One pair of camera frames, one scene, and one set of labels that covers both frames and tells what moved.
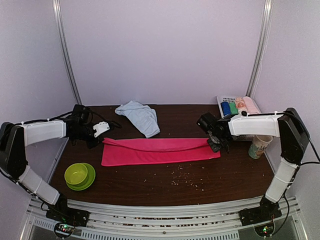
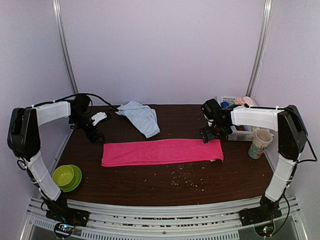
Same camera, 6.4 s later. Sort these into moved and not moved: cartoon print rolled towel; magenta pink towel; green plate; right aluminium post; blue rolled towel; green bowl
Moved: green plate; green bowl
Not moved: blue rolled towel; right aluminium post; magenta pink towel; cartoon print rolled towel
